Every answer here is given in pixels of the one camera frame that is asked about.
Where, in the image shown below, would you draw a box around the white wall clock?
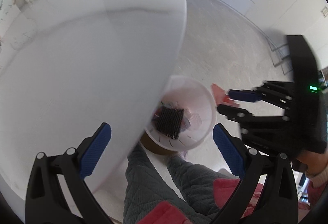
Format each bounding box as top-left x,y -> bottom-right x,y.
0,0 -> 16,22

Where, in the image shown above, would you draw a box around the metal frame legs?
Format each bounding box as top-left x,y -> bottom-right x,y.
264,32 -> 295,76

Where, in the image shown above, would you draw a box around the clear plastic wrapper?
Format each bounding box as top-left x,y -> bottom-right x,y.
183,113 -> 203,128

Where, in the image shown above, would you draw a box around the brown round object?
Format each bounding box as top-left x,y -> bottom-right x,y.
140,132 -> 177,156

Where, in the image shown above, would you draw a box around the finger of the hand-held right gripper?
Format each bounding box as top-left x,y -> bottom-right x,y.
229,81 -> 295,110
217,104 -> 291,125

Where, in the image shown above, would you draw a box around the grey quilted pants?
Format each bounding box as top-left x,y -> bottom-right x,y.
123,143 -> 244,224

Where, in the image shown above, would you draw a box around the red printed garment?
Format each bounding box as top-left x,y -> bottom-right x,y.
138,178 -> 328,224

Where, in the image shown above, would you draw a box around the small orange wrapper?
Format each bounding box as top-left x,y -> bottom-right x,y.
211,83 -> 240,108

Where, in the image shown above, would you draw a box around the person's right forearm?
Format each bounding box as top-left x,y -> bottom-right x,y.
309,169 -> 328,189

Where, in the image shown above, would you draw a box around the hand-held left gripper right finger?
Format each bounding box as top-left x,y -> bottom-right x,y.
213,123 -> 299,224

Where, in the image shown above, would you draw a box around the black foam mesh net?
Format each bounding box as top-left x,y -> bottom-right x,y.
155,107 -> 185,140

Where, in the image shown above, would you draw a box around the person's right hand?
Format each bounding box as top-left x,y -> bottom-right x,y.
293,151 -> 319,178

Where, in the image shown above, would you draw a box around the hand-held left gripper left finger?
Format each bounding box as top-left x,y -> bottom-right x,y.
25,122 -> 114,224

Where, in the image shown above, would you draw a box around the white plastic bin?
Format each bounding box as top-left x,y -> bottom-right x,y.
145,75 -> 218,151

